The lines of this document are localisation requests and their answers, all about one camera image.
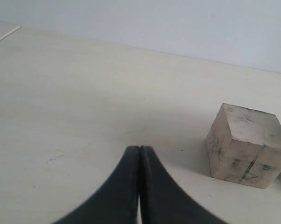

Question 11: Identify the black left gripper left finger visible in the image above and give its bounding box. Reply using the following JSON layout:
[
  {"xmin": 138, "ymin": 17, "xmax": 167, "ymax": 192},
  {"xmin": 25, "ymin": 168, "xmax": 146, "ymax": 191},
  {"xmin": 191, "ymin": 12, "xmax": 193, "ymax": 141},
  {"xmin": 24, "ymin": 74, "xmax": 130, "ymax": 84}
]
[{"xmin": 56, "ymin": 146, "xmax": 140, "ymax": 224}]

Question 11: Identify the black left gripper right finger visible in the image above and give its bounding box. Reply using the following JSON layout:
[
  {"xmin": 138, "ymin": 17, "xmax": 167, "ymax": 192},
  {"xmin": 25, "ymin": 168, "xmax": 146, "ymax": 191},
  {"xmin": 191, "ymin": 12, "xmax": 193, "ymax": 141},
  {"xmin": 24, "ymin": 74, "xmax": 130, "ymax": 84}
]
[{"xmin": 139, "ymin": 146, "xmax": 225, "ymax": 224}]

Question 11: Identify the white strip on table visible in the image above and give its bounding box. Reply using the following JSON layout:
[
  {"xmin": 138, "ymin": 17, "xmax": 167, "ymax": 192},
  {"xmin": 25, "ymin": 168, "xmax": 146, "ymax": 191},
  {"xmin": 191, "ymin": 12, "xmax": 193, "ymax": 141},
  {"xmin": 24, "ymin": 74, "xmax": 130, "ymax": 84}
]
[{"xmin": 0, "ymin": 26, "xmax": 21, "ymax": 41}]

